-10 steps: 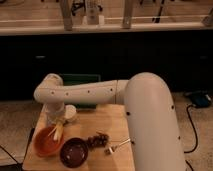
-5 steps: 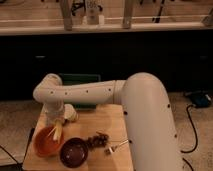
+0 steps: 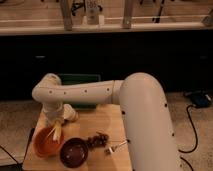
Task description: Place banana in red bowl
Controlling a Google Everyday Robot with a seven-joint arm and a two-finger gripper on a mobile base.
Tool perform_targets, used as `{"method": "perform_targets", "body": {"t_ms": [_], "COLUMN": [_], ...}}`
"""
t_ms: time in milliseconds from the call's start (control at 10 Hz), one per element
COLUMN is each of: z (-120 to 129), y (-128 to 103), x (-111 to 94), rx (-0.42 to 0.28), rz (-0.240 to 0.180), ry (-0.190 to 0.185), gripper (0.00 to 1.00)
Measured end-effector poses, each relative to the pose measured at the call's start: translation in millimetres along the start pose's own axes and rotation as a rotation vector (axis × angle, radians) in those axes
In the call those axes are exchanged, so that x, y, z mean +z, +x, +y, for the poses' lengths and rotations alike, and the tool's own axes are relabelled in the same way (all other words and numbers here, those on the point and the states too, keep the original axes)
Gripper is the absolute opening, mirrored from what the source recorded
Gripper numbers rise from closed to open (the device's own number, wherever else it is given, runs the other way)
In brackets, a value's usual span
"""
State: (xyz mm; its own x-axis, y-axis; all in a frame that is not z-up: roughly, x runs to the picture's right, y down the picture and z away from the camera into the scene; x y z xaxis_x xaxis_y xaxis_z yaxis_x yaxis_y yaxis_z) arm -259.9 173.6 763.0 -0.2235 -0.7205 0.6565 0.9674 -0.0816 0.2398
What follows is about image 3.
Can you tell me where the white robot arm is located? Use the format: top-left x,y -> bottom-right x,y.
32,72 -> 182,171

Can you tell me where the silver fork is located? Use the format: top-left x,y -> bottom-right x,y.
104,140 -> 128,155

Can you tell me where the black power cable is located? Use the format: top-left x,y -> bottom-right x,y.
178,104 -> 200,171

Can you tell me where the right wooden post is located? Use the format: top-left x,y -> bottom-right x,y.
122,0 -> 133,29

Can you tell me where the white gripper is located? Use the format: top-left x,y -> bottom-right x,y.
44,108 -> 64,139

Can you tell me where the red orange bowl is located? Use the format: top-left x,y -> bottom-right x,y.
33,127 -> 64,158

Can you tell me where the bunch of red grapes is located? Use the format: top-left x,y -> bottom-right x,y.
86,132 -> 109,148

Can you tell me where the wooden post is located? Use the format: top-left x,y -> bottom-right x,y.
59,0 -> 72,31
122,0 -> 133,29

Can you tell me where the left wooden post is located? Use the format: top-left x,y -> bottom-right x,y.
59,0 -> 72,31

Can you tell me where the dark purple bowl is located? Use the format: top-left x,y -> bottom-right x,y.
60,138 -> 88,168

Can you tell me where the white round container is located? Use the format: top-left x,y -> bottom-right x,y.
64,104 -> 78,122

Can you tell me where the yellow banana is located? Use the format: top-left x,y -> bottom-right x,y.
48,122 -> 62,143

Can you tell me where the green plastic tray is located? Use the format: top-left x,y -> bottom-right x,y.
59,73 -> 101,109

